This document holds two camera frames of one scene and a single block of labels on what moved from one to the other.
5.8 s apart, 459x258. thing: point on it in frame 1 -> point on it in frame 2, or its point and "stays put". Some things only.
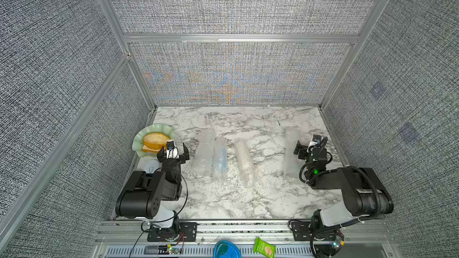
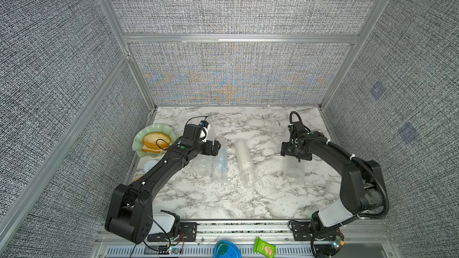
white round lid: (150, 166) stays put
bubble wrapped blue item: (220, 160) stays put
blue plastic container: (226, 249) stays put
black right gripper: (303, 150) -> (286, 146)
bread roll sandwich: (153, 142) stays put
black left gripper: (183, 157) -> (208, 151)
